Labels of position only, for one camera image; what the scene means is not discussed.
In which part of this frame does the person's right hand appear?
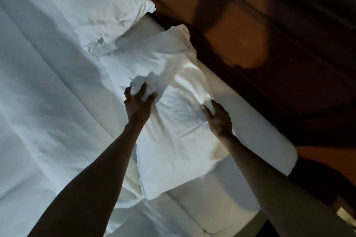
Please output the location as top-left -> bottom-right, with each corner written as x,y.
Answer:
201,100 -> 234,139

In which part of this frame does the dark wooden headboard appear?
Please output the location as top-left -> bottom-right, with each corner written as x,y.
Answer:
113,0 -> 356,148

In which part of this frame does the white sheeted mattress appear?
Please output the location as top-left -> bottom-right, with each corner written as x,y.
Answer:
138,14 -> 298,237

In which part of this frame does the white duvet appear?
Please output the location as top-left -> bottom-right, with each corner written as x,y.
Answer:
0,0 -> 201,237

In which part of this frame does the person's right forearm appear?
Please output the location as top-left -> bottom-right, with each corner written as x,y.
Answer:
219,133 -> 356,237

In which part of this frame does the person's left forearm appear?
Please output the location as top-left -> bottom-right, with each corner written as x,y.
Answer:
27,122 -> 148,237

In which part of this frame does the person's left hand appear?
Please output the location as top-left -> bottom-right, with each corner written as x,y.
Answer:
124,83 -> 158,127

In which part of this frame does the white pillow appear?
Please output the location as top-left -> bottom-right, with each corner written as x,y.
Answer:
100,24 -> 232,200
15,0 -> 156,54

